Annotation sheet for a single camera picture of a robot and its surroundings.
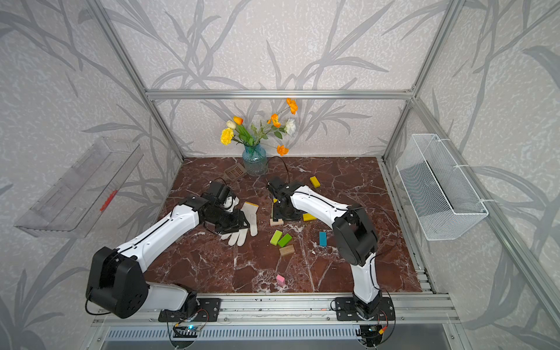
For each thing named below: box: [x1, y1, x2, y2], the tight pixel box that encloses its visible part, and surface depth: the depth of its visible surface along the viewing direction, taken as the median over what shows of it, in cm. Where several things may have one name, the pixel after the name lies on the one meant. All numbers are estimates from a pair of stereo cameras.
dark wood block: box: [279, 244, 296, 256], surface depth 88 cm
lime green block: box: [269, 229, 283, 246], surface depth 92 cm
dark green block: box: [277, 233, 293, 248], surface depth 91 cm
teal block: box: [318, 231, 328, 248], surface depth 92 cm
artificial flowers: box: [220, 97, 299, 157], surface depth 98 cm
